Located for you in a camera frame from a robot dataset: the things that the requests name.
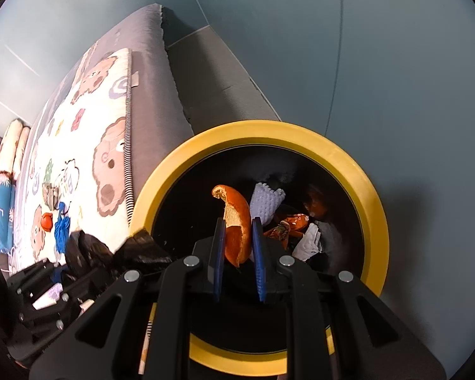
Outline orange peel slice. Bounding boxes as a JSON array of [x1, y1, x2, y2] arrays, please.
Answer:
[[212, 184, 252, 268]]

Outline long purple knit cloth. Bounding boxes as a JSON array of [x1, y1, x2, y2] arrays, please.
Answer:
[[250, 183, 286, 225]]

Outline orange snack wrapper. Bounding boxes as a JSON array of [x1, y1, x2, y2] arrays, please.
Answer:
[[263, 194, 328, 250]]

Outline white tissue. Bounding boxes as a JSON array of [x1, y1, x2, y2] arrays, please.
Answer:
[[293, 220, 342, 262]]

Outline black plastic bag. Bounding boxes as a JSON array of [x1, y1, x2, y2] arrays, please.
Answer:
[[65, 229, 172, 277]]

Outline grey noodle snack packet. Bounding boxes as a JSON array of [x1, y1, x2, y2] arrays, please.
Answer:
[[42, 160, 59, 211]]

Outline yellow rimmed black trash bin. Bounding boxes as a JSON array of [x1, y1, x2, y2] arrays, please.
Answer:
[[129, 120, 390, 379]]

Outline blue knotted glove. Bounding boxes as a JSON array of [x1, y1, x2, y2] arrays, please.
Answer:
[[54, 202, 71, 254]]

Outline orange peel cup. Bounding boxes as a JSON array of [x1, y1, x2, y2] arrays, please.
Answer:
[[40, 212, 54, 232]]

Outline blue floral pillow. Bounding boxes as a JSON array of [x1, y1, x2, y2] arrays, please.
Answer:
[[0, 172, 15, 255]]

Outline cartoon bear quilt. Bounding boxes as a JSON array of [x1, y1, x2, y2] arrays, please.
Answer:
[[9, 48, 132, 272]]

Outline peach folded pillow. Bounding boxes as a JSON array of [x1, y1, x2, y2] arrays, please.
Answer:
[[0, 119, 30, 178]]

